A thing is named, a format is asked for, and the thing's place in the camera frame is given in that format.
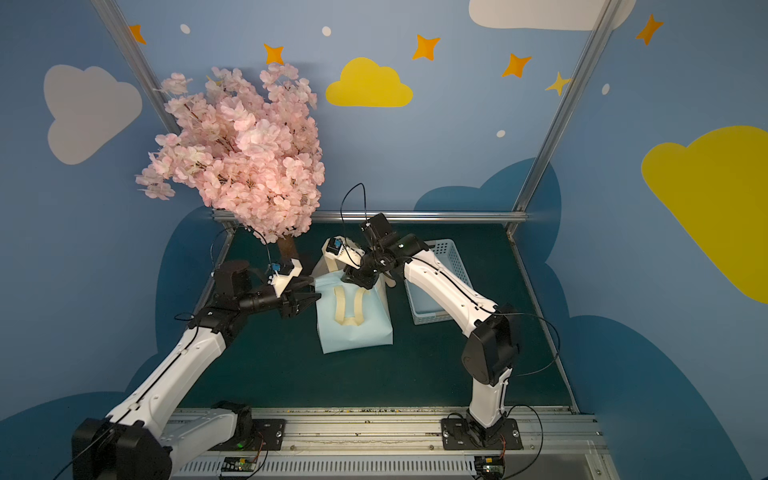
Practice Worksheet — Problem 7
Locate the aluminium rear crossbar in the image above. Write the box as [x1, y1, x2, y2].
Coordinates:
[312, 210, 527, 224]

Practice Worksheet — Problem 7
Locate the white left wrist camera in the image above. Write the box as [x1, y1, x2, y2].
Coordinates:
[267, 258, 303, 297]

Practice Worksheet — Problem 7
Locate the light blue insulated delivery bag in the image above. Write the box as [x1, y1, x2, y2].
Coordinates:
[313, 242, 393, 354]

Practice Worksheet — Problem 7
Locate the green circuit board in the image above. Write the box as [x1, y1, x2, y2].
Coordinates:
[220, 457, 259, 474]
[474, 456, 506, 480]

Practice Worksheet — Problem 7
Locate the left green circuit board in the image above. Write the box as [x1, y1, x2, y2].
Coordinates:
[220, 457, 259, 474]

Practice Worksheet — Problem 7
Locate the aluminium frame post left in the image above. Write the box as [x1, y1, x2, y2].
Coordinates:
[90, 0, 180, 134]

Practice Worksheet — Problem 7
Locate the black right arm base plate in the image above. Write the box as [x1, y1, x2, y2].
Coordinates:
[440, 414, 524, 451]

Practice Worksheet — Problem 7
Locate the pink cherry blossom tree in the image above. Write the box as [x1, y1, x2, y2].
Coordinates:
[135, 63, 325, 243]

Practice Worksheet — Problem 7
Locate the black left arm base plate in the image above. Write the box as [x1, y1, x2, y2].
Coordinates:
[210, 418, 286, 452]

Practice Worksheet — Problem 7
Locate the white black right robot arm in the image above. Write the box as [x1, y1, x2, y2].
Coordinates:
[323, 213, 521, 435]

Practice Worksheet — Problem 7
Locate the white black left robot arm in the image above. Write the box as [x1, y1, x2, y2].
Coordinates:
[71, 259, 320, 479]

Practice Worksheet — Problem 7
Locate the light blue perforated basket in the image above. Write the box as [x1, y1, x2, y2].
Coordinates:
[404, 239, 473, 330]

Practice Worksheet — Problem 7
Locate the aluminium frame post right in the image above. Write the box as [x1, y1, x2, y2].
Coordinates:
[505, 0, 623, 242]

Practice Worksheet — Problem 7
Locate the right green circuit board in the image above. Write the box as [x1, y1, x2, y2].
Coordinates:
[474, 456, 506, 480]

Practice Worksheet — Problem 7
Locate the aluminium frame post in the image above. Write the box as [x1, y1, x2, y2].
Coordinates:
[90, 0, 180, 134]
[505, 0, 623, 242]

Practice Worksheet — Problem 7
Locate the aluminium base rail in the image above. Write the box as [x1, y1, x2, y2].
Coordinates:
[164, 407, 619, 479]

